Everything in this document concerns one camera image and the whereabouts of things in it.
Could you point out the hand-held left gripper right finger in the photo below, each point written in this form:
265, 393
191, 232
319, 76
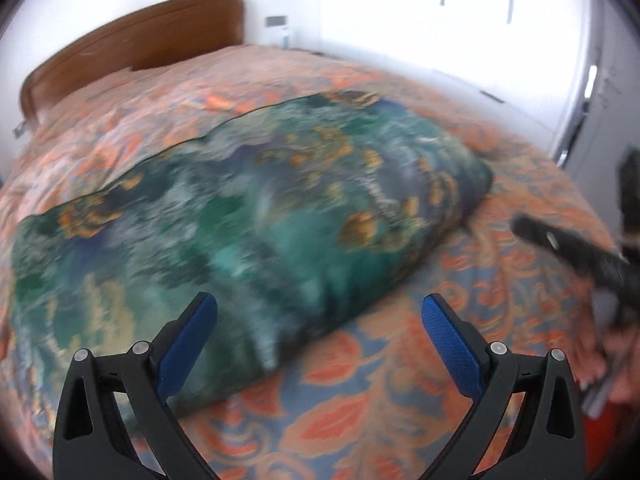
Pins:
450, 340

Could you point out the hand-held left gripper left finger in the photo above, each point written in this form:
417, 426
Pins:
192, 330

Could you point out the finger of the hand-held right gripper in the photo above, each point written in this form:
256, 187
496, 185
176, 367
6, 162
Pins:
565, 252

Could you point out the green blue floral pillow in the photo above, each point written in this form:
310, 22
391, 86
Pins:
250, 210

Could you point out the person's right hand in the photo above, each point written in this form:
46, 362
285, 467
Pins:
600, 360

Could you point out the orange floral bedspread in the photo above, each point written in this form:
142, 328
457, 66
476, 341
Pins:
350, 410

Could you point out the white door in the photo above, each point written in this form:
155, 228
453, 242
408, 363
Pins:
610, 60

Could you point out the red cloth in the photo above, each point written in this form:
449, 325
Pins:
605, 440

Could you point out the white wardrobe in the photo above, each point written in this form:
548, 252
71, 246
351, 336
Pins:
400, 20

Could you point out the wooden headboard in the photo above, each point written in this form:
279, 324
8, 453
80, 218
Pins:
140, 35

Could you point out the white item on nightstand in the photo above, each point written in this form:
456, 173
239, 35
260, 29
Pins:
285, 36

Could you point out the wall socket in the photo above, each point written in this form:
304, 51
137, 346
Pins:
20, 129

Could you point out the grey wall switch panel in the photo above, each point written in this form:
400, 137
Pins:
276, 20

